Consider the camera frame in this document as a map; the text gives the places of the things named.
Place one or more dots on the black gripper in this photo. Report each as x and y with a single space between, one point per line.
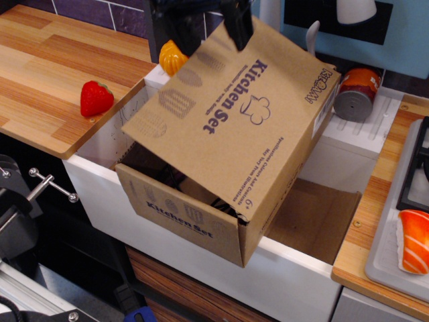
179 26

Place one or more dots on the brown cardboard Kitchen Set box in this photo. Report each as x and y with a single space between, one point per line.
239 124

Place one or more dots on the orange toy pumpkin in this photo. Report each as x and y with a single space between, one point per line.
171 58

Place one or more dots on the white toy faucet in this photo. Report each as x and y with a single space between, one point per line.
270 12

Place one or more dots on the red toy strawberry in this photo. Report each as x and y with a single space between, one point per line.
95 98

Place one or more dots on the orange toy tin can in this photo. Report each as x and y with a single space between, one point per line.
357 92

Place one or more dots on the black stove grate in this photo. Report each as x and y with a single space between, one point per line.
414 191

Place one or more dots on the black metal clamp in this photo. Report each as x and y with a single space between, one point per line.
19 208

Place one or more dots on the white toy sink basin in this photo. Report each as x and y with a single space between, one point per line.
280 280

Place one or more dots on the salmon sushi toy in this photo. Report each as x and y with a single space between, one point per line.
412 241

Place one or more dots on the grey stove tray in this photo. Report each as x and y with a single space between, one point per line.
382 264

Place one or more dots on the white faucet handle lever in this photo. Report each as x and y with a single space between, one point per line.
311 36

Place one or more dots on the blue clamp handle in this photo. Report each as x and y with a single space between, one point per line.
142 314

